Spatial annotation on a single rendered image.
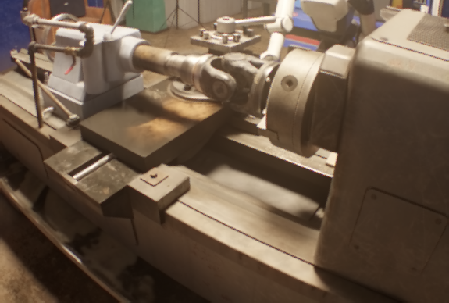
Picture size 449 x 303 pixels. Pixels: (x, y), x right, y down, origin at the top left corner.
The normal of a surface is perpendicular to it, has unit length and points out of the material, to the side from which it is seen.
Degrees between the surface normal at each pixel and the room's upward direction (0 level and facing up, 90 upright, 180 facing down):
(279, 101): 69
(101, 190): 0
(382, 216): 90
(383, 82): 90
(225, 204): 0
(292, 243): 0
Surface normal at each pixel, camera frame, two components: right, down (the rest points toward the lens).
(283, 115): -0.58, 0.31
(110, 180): 0.00, -0.86
